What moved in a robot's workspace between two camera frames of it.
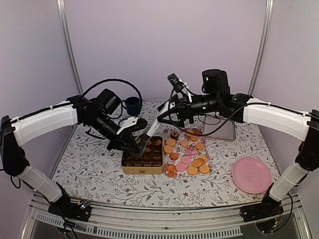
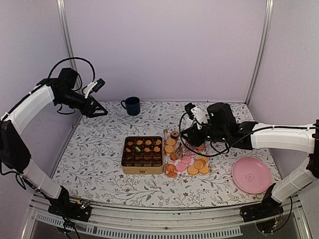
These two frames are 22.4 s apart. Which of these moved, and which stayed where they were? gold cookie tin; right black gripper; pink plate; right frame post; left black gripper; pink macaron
Moved: right black gripper; left black gripper
Stayed: pink plate; right frame post; gold cookie tin; pink macaron
